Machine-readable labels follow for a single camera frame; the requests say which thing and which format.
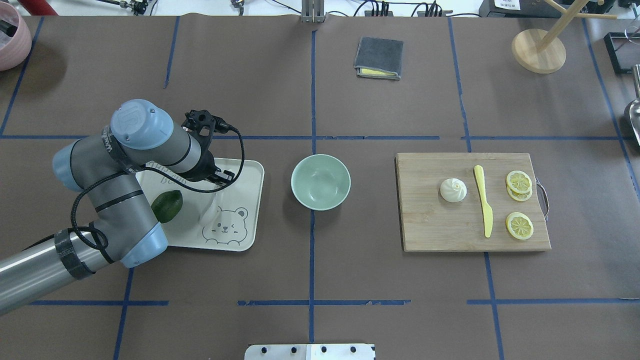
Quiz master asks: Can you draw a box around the white plastic spoon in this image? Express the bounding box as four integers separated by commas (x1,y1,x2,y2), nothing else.
198,191,224,227

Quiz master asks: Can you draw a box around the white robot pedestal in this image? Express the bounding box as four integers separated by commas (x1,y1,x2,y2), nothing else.
244,342,377,360

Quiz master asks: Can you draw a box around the lemon slice pair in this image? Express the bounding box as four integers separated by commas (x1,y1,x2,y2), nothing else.
505,170,533,202

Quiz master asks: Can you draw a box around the green avocado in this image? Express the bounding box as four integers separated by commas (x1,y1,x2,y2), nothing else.
150,190,183,224

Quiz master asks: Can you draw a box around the cream bear tray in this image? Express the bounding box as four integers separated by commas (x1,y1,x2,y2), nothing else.
136,160,265,252

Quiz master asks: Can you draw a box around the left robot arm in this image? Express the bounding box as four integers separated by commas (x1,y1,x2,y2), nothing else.
0,99,240,315

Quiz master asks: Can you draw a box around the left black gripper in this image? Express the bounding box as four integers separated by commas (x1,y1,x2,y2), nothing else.
181,110,235,187

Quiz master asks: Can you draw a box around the black tray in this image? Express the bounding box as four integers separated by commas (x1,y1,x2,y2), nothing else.
603,32,640,75

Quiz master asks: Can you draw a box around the white steamed bun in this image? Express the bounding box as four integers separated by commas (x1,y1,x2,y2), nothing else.
439,178,467,203

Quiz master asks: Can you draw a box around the silver metal scoop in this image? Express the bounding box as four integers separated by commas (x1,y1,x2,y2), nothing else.
625,64,640,146

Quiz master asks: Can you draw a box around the aluminium frame post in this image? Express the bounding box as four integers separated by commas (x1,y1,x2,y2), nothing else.
301,0,326,24

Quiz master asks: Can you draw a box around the single lemon slice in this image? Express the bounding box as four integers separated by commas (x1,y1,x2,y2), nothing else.
505,212,534,240

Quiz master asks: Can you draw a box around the grey yellow folded cloth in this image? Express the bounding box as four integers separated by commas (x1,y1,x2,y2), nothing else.
354,36,404,80

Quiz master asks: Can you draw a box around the wooden cutting board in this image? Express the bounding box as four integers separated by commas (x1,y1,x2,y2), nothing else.
395,152,551,252

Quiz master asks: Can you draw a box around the pink bowl of ice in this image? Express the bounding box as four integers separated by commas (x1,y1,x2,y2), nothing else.
0,1,32,71

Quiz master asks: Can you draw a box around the yellow plastic knife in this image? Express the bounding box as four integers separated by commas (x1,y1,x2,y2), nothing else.
473,164,494,239

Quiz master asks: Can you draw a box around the wooden mug tree stand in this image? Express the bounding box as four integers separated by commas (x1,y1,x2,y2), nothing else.
510,0,618,75

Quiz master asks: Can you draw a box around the red bottle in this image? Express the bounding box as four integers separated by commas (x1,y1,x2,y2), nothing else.
18,0,58,16

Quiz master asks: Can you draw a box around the green ceramic bowl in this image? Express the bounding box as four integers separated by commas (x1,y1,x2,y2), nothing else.
290,153,352,211

